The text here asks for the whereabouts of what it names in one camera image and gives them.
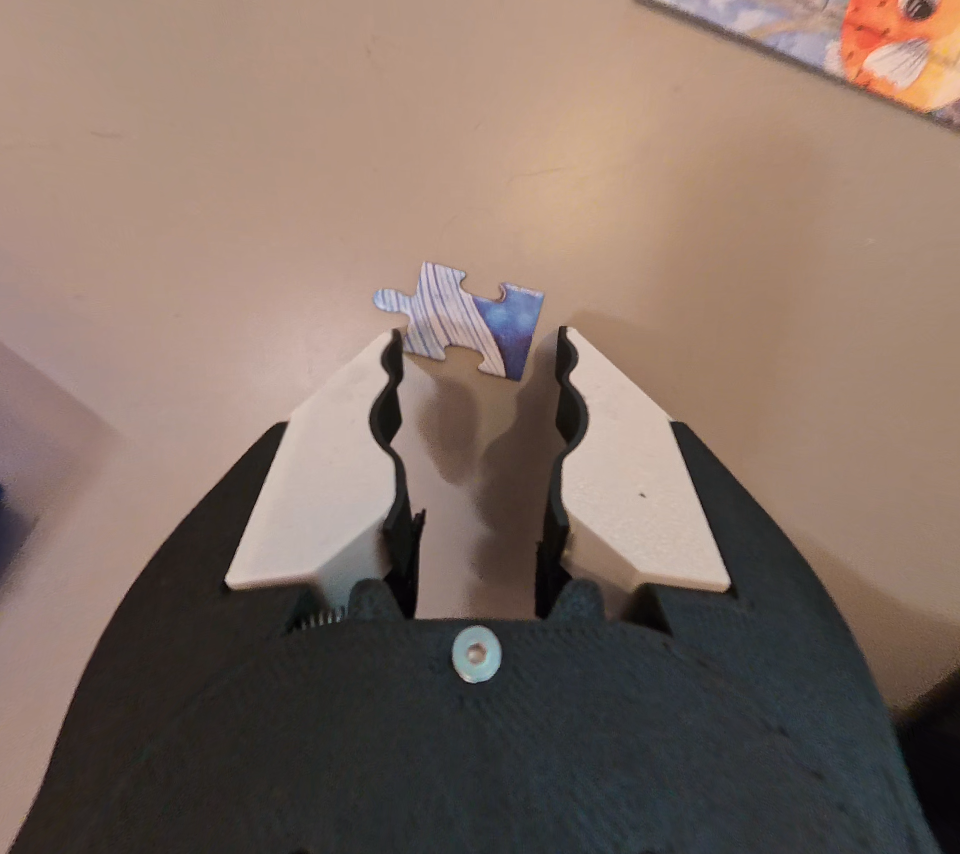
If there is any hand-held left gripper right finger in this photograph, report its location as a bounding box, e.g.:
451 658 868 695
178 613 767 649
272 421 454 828
534 326 732 620

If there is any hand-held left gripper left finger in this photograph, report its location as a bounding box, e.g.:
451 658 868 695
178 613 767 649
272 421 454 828
225 329 427 619

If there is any dark blue striped puzzle piece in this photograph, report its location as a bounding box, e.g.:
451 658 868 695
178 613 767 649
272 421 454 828
372 260 546 383

